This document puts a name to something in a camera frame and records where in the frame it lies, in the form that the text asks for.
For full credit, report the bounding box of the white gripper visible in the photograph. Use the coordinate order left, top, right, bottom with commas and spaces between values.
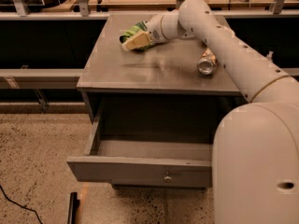
121, 14, 169, 51

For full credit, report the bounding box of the green rice chip bag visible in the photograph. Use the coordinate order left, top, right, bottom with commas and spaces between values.
120, 21, 155, 50

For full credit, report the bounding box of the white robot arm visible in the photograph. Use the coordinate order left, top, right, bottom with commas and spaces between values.
121, 0, 299, 224

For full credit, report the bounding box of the open grey top drawer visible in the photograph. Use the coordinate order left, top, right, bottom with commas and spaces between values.
67, 104, 217, 189

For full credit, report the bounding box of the metal drawer knob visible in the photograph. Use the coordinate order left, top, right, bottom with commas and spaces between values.
164, 173, 172, 182

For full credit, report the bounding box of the grey cabinet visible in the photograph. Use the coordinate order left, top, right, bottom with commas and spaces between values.
78, 13, 246, 123

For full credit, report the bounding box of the orange silver soda can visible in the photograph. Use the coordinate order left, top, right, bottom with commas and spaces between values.
197, 49, 218, 76

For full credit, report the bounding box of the grey metal railing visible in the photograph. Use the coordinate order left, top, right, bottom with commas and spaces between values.
0, 0, 299, 112

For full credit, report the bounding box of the black bar on floor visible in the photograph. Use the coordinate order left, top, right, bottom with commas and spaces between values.
67, 192, 79, 224

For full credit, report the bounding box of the black floor cable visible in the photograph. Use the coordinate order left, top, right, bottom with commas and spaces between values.
0, 184, 45, 224

